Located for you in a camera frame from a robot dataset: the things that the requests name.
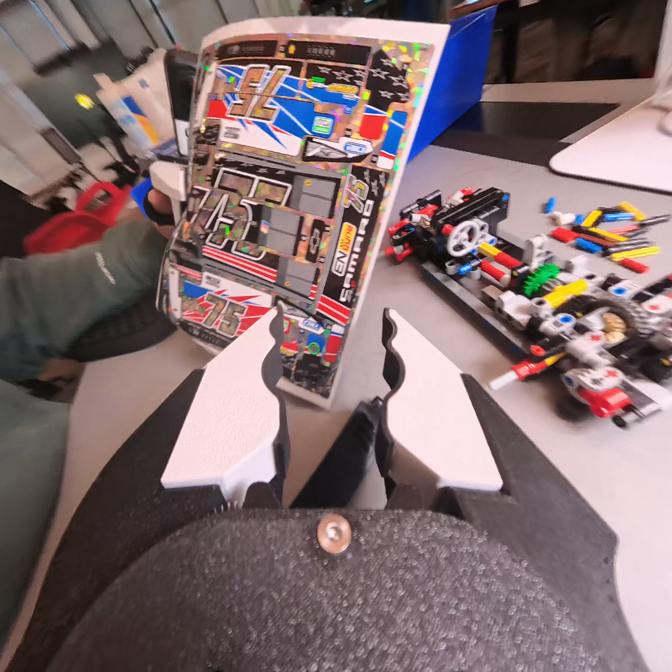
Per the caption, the blue storage bin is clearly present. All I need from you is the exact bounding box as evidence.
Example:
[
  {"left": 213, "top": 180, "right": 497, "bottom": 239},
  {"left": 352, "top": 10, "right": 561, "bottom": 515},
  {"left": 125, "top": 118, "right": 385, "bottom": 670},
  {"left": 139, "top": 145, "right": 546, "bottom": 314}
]
[{"left": 408, "top": 5, "right": 498, "bottom": 161}]

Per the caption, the nitrile gloves box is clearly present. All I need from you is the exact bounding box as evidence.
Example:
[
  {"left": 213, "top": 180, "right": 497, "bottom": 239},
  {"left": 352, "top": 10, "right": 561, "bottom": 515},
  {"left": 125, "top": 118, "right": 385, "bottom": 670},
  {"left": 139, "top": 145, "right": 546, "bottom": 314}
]
[{"left": 94, "top": 73, "right": 158, "bottom": 155}]

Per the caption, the red plastic container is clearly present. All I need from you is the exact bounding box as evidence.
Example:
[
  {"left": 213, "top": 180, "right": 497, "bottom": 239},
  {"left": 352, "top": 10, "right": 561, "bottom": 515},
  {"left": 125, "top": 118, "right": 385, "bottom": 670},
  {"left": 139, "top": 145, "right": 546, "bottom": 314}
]
[{"left": 23, "top": 181, "right": 133, "bottom": 256}]

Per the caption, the white book stand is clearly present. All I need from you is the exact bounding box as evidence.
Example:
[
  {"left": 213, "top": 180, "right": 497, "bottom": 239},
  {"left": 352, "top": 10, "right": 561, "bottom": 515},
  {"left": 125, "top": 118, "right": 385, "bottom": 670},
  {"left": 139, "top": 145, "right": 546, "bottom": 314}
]
[{"left": 548, "top": 52, "right": 672, "bottom": 196}]

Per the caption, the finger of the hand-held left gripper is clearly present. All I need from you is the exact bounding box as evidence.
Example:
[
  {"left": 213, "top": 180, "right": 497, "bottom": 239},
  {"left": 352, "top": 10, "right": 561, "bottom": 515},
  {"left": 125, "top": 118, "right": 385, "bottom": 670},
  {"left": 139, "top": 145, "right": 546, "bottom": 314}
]
[{"left": 149, "top": 159, "right": 188, "bottom": 222}]

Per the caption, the partly built lego car chassis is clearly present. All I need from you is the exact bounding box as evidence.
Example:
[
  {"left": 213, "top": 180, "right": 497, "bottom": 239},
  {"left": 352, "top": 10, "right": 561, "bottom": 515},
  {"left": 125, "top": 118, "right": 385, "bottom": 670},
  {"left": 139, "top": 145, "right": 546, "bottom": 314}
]
[{"left": 385, "top": 186, "right": 672, "bottom": 430}]

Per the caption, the person's left forearm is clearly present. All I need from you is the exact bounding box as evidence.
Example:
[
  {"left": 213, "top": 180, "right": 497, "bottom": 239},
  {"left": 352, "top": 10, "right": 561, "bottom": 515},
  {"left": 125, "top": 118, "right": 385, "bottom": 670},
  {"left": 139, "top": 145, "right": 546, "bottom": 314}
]
[{"left": 0, "top": 218, "right": 169, "bottom": 379}]

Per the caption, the person's left hand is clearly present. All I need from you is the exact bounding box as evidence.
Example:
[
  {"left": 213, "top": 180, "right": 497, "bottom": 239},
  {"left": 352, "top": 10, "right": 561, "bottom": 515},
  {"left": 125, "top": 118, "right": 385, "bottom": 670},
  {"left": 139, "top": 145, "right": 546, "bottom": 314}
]
[{"left": 141, "top": 188, "right": 176, "bottom": 228}]

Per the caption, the pile of loose lego pieces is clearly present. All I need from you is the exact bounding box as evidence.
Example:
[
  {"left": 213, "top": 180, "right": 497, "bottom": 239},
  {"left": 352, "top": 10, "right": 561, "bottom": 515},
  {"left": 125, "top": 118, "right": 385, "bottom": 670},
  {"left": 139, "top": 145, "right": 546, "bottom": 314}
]
[{"left": 543, "top": 197, "right": 672, "bottom": 275}]

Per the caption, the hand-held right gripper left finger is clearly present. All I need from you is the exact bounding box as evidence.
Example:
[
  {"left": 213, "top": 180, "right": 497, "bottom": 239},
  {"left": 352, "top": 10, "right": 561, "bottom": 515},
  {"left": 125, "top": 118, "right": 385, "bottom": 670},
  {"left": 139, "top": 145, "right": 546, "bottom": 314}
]
[{"left": 160, "top": 304, "right": 291, "bottom": 506}]

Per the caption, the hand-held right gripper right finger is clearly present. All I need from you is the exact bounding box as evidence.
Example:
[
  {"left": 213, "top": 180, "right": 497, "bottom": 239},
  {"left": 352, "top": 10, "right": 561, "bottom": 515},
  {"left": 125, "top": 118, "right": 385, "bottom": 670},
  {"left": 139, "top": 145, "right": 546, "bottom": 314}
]
[{"left": 375, "top": 308, "right": 505, "bottom": 494}]

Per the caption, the holographic lego sticker sheet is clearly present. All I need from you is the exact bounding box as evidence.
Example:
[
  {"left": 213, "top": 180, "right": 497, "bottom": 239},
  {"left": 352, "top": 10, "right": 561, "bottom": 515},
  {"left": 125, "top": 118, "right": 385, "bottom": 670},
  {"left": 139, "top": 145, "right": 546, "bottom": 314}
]
[{"left": 156, "top": 18, "right": 451, "bottom": 411}]

